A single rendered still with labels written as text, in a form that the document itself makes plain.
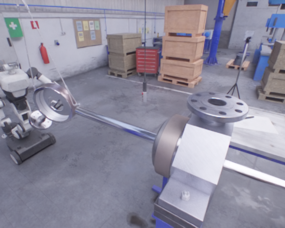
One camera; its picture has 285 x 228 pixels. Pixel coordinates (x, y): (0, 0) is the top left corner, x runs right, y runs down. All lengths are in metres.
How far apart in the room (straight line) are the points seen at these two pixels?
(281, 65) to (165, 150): 4.35
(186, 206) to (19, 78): 2.00
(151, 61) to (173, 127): 4.90
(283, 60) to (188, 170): 4.41
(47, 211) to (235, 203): 2.03
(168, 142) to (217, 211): 1.42
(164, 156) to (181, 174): 0.13
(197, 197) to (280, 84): 4.50
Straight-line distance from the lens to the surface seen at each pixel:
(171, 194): 0.76
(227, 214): 2.15
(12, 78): 2.19
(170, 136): 0.83
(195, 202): 0.76
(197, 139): 0.75
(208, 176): 0.74
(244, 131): 1.74
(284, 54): 4.91
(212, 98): 0.84
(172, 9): 5.15
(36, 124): 1.81
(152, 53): 5.60
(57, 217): 2.13
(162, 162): 0.86
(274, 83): 5.03
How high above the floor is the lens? 1.73
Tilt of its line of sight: 30 degrees down
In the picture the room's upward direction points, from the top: straight up
